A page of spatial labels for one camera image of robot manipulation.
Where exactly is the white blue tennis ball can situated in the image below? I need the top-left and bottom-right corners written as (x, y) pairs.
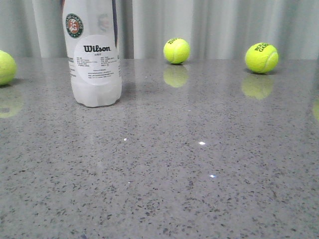
top-left (61, 0), bottom-right (122, 108)

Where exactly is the tennis ball centre back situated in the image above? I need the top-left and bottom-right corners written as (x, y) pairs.
top-left (163, 38), bottom-right (190, 64)

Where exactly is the tennis ball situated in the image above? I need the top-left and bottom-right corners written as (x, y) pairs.
top-left (0, 50), bottom-right (17, 86)
top-left (163, 38), bottom-right (190, 64)

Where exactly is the tennis ball Roland Garros print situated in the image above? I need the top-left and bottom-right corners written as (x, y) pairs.
top-left (245, 42), bottom-right (279, 74)

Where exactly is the tennis ball far left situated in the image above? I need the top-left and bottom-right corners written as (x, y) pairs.
top-left (0, 50), bottom-right (17, 86)

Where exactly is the grey pleated curtain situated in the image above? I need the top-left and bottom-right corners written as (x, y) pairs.
top-left (0, 0), bottom-right (319, 60)

